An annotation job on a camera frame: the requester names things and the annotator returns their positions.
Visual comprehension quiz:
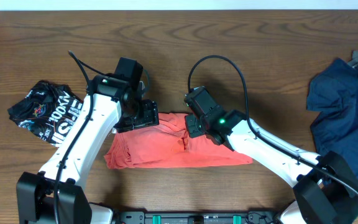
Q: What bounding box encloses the red printed t-shirt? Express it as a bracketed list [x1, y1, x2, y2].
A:
[104, 113, 253, 169]

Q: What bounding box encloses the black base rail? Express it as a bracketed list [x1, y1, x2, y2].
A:
[112, 211, 281, 224]

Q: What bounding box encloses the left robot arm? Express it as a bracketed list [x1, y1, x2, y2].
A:
[16, 74, 158, 223]

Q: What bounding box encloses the navy blue garment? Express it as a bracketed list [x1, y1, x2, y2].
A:
[306, 58, 358, 179]

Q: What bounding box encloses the black printed folded garment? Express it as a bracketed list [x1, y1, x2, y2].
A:
[7, 80, 83, 147]

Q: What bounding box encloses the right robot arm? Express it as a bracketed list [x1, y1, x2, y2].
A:
[185, 106, 358, 223]

